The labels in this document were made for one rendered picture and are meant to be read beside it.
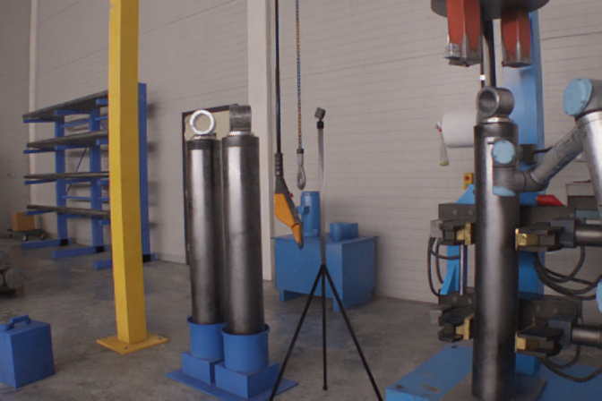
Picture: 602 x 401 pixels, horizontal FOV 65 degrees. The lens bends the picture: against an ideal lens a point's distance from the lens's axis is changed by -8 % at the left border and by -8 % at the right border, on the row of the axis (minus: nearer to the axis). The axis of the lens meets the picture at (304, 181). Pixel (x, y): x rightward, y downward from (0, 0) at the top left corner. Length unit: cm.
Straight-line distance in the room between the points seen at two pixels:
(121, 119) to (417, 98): 269
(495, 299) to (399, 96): 295
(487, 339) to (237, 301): 133
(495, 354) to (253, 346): 129
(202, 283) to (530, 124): 206
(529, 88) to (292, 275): 296
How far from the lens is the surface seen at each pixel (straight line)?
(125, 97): 387
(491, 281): 247
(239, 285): 286
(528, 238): 235
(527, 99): 289
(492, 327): 252
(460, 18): 241
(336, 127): 540
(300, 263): 483
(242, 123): 284
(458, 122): 343
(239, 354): 295
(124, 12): 400
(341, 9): 559
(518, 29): 268
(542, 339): 241
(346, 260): 459
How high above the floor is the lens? 127
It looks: 1 degrees down
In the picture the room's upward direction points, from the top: 1 degrees counter-clockwise
